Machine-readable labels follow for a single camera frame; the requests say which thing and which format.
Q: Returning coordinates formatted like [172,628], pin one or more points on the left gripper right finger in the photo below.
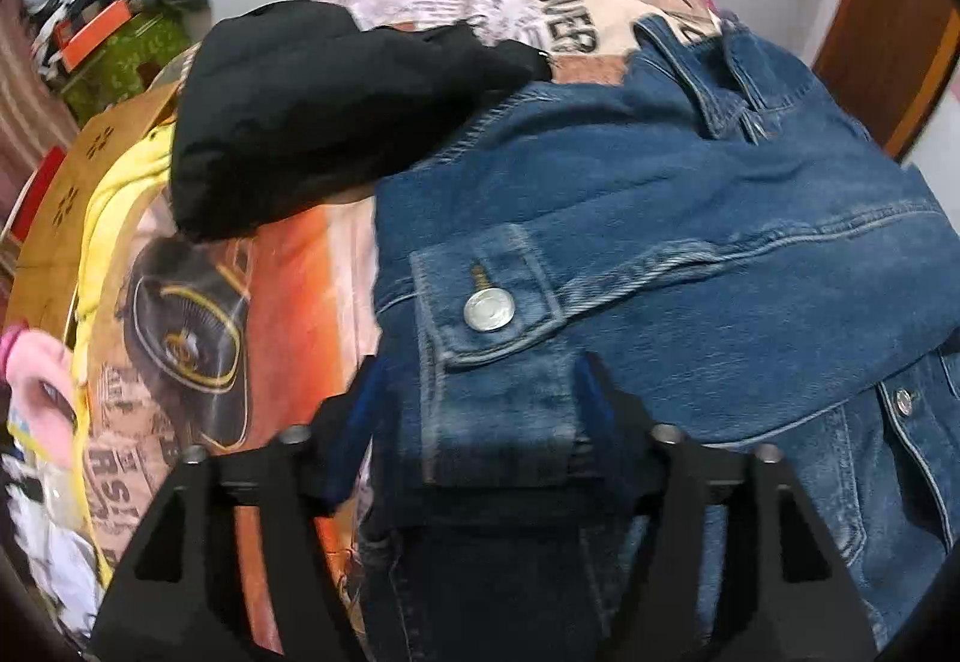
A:
[735,563]

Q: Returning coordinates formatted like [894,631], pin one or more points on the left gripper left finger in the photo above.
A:
[227,563]

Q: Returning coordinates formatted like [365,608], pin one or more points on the blue denim jacket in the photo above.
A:
[747,265]

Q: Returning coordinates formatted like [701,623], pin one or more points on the newspaper print bed blanket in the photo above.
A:
[224,344]

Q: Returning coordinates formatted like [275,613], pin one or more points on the pink plush toy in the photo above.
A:
[36,367]

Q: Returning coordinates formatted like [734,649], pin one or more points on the cardboard box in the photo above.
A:
[44,283]

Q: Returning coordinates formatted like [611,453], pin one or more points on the black garment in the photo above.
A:
[294,102]

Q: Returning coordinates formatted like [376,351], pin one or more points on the green bag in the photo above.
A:
[124,64]

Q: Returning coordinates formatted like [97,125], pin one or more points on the orange box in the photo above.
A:
[80,45]

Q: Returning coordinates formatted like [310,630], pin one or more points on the brown wooden door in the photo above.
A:
[888,63]

